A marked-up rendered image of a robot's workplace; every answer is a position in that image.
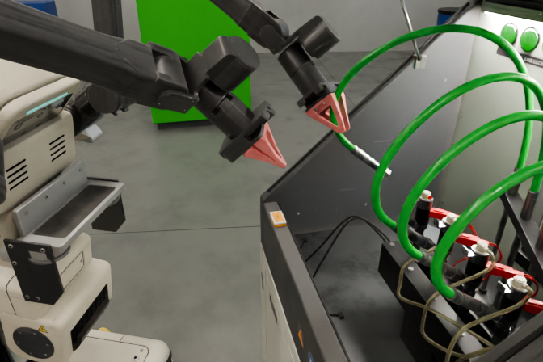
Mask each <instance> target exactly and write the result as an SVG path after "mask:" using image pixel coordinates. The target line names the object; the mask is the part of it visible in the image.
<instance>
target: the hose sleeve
mask: <svg viewBox="0 0 543 362"><path fill-rule="evenodd" d="M351 153H352V154H354V155H355V156H357V157H358V158H359V159H360V160H362V161H363V162H365V163H366V164H367V165H369V166H370V167H371V168H373V169H374V170H377V168H378V166H379V164H380V163H379V162H378V161H376V160H375V159H374V158H372V157H371V156H369V155H368V154H366V153H365V152H364V151H363V150H362V149H361V148H359V147H358V146H356V145H355V148H354V150H353V151H351Z"/></svg>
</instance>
